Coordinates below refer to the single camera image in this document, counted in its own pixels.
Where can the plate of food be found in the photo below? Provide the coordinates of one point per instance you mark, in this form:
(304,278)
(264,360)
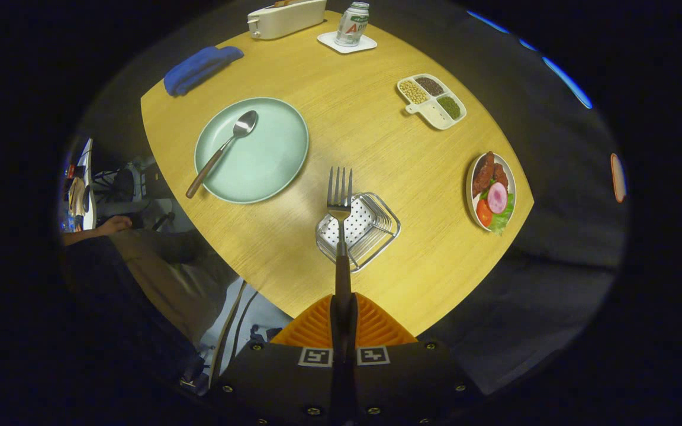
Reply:
(489,177)

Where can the drink can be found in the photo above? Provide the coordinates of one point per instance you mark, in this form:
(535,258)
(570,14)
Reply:
(351,26)

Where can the light green plate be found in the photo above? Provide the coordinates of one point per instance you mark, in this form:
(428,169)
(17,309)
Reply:
(264,160)

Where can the white coaster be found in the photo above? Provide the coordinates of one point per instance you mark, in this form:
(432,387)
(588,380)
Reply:
(329,40)

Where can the white divided dish with beans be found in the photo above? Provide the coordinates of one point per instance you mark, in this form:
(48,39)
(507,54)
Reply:
(436,113)

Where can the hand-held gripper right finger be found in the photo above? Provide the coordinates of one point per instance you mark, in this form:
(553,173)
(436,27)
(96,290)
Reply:
(412,378)

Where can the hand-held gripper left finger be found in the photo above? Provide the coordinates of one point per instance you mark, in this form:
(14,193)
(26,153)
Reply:
(276,378)

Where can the white printed board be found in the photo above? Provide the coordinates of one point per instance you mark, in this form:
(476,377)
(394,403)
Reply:
(87,177)

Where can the white toaster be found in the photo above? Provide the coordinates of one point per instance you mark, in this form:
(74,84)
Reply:
(288,21)

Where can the blue folded cloth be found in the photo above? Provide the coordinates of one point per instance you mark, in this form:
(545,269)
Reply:
(196,68)

